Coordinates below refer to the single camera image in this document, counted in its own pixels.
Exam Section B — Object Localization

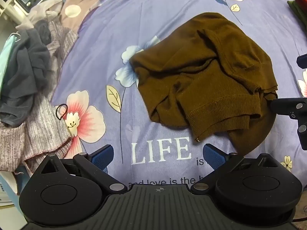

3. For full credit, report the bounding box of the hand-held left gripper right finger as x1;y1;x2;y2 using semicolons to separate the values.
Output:
191;143;292;194

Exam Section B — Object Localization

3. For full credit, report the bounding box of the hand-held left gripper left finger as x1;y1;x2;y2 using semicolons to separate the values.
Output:
35;144;128;194

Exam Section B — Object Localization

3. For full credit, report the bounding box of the brown knit sweater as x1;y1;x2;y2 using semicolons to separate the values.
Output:
130;12;279;156

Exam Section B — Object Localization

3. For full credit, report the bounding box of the green cloth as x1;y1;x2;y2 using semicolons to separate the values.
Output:
287;0;307;27

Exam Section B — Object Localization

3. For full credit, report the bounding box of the mauve striped knit garment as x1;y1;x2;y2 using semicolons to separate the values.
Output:
0;20;80;173

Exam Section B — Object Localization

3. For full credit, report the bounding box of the dark grey garment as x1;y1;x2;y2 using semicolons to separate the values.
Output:
0;27;52;128

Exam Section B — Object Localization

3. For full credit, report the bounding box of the charcoal cloth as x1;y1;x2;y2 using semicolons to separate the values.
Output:
36;19;52;46

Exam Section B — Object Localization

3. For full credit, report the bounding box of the light teal cloth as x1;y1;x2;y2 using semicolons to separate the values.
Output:
0;34;21;90

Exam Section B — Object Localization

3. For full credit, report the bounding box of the purple floral blanket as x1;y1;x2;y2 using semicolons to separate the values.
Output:
51;0;307;190

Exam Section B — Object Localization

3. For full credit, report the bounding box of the pink cloth with white dot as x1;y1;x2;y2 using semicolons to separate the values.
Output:
59;0;109;33

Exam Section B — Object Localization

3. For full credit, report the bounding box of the white sheer cloth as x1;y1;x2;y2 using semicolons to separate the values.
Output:
16;0;64;30

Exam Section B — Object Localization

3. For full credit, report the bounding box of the black hair tie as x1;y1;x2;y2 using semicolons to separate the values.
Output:
55;104;69;120

